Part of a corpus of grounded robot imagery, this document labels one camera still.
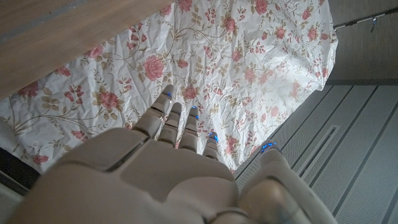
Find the floral backdrop cloth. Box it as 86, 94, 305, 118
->
0, 0, 340, 175

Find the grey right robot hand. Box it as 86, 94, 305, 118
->
6, 84, 338, 224

